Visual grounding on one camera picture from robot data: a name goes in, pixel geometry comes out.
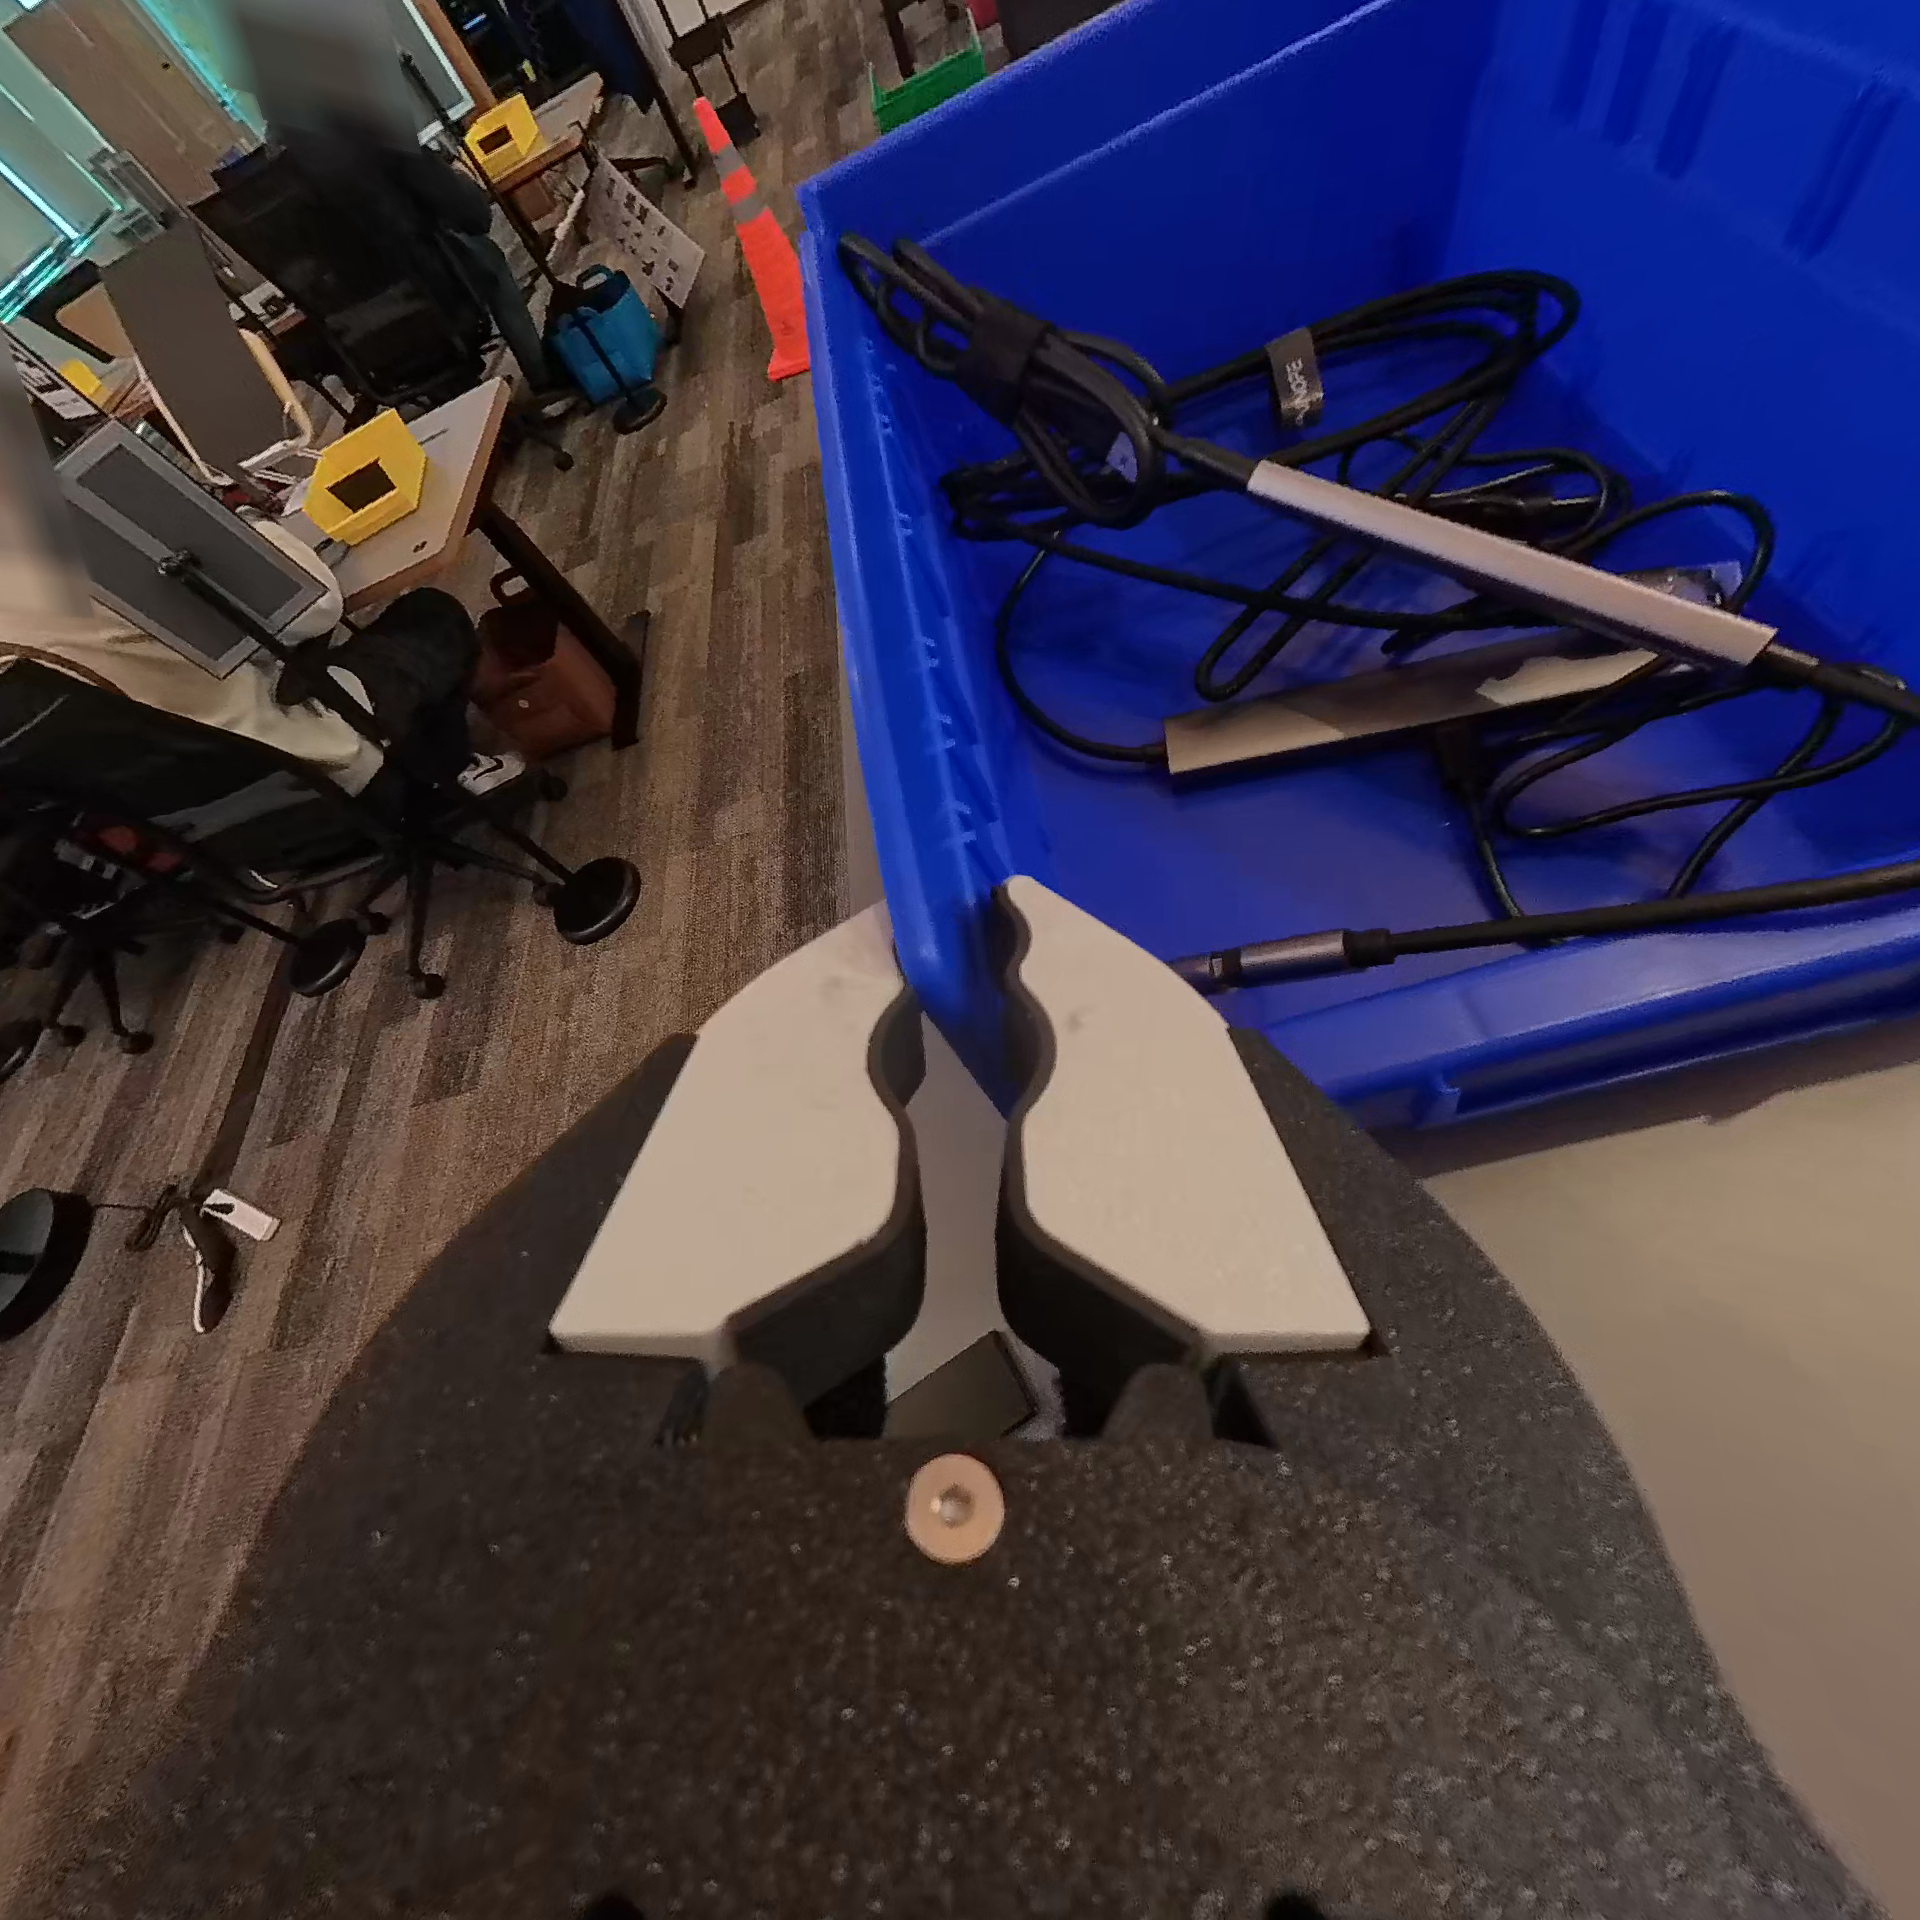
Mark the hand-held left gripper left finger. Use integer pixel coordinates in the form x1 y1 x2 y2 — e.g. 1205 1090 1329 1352
546 901 922 1433

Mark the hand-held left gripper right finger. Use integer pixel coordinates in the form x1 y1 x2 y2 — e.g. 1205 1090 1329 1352
991 874 1376 1443

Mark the black usb-c cable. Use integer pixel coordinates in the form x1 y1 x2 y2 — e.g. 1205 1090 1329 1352
1170 857 1920 995

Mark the blue plastic bin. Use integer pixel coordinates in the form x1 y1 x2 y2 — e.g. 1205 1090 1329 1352
795 0 1920 1133

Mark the dark grey usb hub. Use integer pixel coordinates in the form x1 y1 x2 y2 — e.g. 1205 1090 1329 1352
1161 563 1747 779

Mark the silver usb hub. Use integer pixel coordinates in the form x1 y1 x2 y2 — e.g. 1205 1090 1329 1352
1248 458 1784 672

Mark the brown bag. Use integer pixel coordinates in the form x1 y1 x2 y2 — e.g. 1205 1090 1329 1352
471 570 618 758

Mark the black office chair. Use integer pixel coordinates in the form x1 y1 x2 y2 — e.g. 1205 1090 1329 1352
0 588 641 1052

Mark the black round floor base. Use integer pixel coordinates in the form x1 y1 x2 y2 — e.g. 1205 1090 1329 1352
0 1188 96 1342

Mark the wooden desk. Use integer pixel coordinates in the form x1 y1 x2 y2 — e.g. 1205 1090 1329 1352
335 374 649 749

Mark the blue bag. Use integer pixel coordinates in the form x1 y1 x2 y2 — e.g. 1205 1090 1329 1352
544 265 669 436

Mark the dark framed monitor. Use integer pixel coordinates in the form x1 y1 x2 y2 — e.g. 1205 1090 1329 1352
51 420 346 681

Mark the orange traffic cone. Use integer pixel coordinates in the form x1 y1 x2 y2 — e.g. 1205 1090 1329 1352
691 97 811 380

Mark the white picture sign board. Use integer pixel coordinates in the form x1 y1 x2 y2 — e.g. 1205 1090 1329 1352
575 152 706 314

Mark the grey flat monitor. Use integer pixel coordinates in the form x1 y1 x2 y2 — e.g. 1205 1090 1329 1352
102 221 295 466

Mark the green plastic crate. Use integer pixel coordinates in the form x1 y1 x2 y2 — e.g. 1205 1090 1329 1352
870 29 991 134

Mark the bundled black cable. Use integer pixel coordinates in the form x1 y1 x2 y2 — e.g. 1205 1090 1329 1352
835 232 1186 529

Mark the black cable with strap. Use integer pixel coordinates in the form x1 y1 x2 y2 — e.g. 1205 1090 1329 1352
936 269 1920 916

